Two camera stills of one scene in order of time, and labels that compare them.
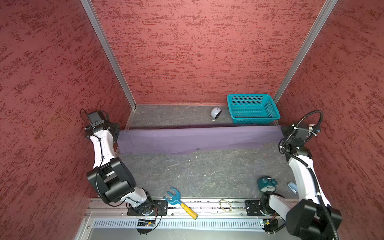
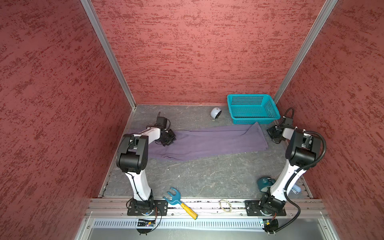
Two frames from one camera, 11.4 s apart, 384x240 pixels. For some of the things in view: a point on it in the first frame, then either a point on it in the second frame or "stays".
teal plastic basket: x=252 y=108 stays
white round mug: x=215 y=112 stays
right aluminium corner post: x=304 y=49 stays
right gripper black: x=284 y=128 → x=271 y=130
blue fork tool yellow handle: x=176 y=200 stays
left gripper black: x=115 y=126 → x=172 y=138
